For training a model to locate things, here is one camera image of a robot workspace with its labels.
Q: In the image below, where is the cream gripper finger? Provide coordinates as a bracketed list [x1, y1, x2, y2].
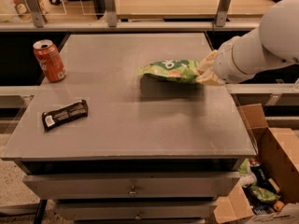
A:
[196, 73, 219, 86]
[197, 58, 213, 73]

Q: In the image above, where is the green rice chip bag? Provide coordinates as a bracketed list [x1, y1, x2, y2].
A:
[137, 60, 199, 83]

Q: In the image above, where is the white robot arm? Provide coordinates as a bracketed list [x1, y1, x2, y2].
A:
[196, 0, 299, 86]

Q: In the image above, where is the green snack bag in box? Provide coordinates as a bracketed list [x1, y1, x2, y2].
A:
[249, 185, 280, 203]

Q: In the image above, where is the black chocolate rxbar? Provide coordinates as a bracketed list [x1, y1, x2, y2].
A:
[41, 100, 89, 132]

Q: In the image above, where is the cardboard box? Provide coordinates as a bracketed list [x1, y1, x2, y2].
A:
[214, 104, 299, 224]

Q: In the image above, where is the dark bottle in box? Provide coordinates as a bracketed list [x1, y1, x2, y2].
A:
[249, 158, 268, 184]

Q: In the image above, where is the red soda can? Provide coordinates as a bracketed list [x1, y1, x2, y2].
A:
[33, 39, 66, 82]

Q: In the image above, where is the upper grey drawer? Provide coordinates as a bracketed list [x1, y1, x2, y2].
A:
[23, 172, 239, 200]

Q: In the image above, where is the grey drawer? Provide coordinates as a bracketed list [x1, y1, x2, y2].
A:
[23, 172, 239, 200]
[57, 201, 217, 220]

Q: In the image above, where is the lower grey drawer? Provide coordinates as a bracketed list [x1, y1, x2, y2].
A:
[57, 201, 217, 220]

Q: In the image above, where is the black table leg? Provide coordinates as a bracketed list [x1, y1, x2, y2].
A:
[34, 200, 48, 224]

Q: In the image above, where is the right metal bracket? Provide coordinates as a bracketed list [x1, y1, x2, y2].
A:
[214, 0, 232, 27]

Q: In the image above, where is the metal bracket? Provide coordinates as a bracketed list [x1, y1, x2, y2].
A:
[26, 0, 47, 28]
[105, 0, 118, 27]
[214, 0, 232, 27]

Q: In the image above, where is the middle metal bracket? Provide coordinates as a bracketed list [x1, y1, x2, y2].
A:
[105, 0, 118, 27]

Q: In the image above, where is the left metal bracket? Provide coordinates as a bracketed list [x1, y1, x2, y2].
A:
[26, 0, 47, 28]

